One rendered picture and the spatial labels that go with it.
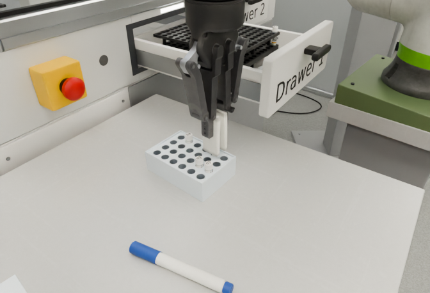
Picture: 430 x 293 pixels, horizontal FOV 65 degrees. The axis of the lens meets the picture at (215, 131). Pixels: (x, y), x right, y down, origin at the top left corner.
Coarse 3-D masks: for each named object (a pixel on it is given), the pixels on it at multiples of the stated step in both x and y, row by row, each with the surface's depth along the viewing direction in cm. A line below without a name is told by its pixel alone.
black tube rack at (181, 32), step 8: (184, 24) 81; (160, 32) 75; (168, 32) 75; (176, 32) 75; (184, 32) 76; (240, 32) 75; (248, 32) 75; (256, 32) 76; (264, 32) 76; (176, 40) 71; (184, 40) 72; (184, 48) 76; (256, 48) 76; (264, 48) 75; (272, 48) 75; (248, 56) 71; (256, 56) 71; (264, 56) 73; (248, 64) 68
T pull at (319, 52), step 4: (328, 44) 65; (308, 48) 63; (312, 48) 63; (316, 48) 63; (320, 48) 63; (324, 48) 63; (328, 48) 64; (304, 52) 64; (308, 52) 63; (312, 52) 63; (316, 52) 61; (320, 52) 61; (324, 52) 63; (312, 56) 61; (316, 56) 60; (320, 56) 61; (312, 60) 61; (316, 60) 61
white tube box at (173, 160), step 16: (160, 144) 57; (176, 144) 57; (192, 144) 57; (160, 160) 53; (176, 160) 54; (192, 160) 54; (208, 160) 55; (224, 160) 55; (160, 176) 55; (176, 176) 52; (192, 176) 50; (208, 176) 50; (224, 176) 53; (192, 192) 51; (208, 192) 51
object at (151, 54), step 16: (144, 32) 77; (288, 32) 77; (144, 48) 72; (160, 48) 70; (176, 48) 68; (144, 64) 74; (160, 64) 71; (256, 64) 76; (256, 80) 59; (240, 96) 63; (256, 96) 61
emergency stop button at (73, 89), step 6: (72, 78) 56; (78, 78) 57; (66, 84) 55; (72, 84) 56; (78, 84) 56; (84, 84) 58; (66, 90) 55; (72, 90) 56; (78, 90) 57; (84, 90) 58; (66, 96) 56; (72, 96) 56; (78, 96) 57
